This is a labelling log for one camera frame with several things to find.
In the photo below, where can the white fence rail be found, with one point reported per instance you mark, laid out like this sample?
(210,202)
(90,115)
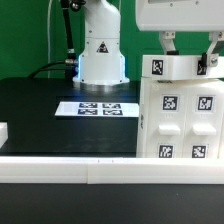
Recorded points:
(3,133)
(110,170)

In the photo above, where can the white cabinet door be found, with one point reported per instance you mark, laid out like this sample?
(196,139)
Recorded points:
(166,121)
(203,126)

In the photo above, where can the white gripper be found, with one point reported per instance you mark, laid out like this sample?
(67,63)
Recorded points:
(184,15)

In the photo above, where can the white left fence rail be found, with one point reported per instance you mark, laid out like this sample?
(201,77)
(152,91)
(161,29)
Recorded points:
(3,133)

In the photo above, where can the white cabinet body box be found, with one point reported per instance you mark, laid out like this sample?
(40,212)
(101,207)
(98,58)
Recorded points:
(143,132)

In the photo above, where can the white front fence rail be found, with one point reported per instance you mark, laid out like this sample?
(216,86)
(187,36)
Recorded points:
(110,170)

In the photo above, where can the white marker base plate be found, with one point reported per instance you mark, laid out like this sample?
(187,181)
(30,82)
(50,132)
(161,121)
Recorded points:
(97,109)

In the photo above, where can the white cabinet top block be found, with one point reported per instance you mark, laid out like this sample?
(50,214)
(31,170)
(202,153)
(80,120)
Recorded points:
(180,67)

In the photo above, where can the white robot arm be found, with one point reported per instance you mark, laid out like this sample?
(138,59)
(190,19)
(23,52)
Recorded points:
(101,64)

